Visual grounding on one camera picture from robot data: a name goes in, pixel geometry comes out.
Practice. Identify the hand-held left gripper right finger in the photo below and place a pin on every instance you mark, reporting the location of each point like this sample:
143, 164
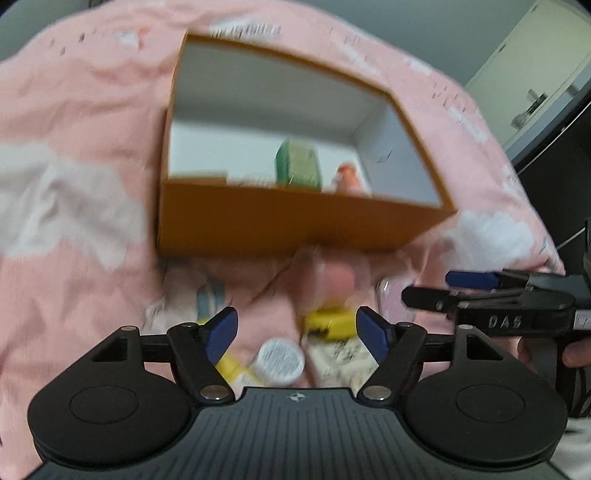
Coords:
371, 327

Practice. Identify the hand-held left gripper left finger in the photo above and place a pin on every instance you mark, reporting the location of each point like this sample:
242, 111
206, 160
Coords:
221, 330

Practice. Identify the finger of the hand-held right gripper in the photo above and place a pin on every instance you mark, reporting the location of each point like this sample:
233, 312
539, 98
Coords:
471, 279
429, 297

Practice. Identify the yellow plastic container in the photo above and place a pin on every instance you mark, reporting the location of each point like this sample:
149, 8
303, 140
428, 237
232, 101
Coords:
328, 323

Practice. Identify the yellow rounded bottle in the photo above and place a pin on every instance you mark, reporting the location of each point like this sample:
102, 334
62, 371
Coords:
235, 371

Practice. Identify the pink translucent jar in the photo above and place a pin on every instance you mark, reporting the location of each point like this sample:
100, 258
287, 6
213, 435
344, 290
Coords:
330, 279

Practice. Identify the white jar with labelled lid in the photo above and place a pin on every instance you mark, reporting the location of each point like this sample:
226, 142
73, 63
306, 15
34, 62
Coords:
280, 361

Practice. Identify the orange cardboard box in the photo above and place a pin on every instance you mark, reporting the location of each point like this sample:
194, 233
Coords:
286, 221

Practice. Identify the peach pump bottle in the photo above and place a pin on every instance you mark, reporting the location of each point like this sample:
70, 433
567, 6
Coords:
349, 181

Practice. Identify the green patterned box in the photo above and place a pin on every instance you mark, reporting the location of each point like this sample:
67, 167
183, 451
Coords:
298, 166

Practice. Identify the person's right hand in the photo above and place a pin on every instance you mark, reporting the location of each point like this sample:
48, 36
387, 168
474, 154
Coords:
577, 355

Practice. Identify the white blue packet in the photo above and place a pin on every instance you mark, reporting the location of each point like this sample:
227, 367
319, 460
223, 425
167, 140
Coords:
189, 300

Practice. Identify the dark furniture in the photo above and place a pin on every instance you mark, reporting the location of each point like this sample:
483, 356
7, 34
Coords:
563, 184

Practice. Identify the cream door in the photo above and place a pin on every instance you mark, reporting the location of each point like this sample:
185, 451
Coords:
531, 60

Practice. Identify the pink cloud printed blanket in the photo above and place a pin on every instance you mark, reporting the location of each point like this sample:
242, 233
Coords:
83, 138

